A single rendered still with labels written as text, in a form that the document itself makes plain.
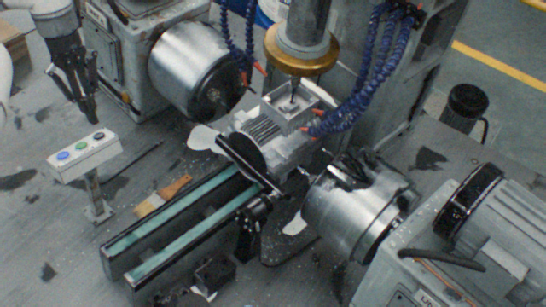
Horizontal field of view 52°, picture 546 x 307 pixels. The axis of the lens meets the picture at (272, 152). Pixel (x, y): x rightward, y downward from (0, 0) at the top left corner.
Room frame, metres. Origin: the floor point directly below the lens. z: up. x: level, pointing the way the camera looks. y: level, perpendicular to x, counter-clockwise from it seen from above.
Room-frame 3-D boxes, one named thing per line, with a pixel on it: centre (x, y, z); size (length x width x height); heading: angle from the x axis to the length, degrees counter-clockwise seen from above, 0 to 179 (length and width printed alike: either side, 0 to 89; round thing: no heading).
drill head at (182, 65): (1.25, 0.29, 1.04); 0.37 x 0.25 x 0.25; 53
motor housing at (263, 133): (1.04, 0.00, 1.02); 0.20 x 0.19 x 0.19; 143
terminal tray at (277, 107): (1.07, -0.02, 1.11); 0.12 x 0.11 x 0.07; 143
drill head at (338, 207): (0.84, -0.26, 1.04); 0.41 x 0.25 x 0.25; 53
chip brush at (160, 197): (0.93, 0.28, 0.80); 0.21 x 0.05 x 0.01; 148
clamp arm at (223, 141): (0.93, 0.05, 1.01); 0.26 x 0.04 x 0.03; 53
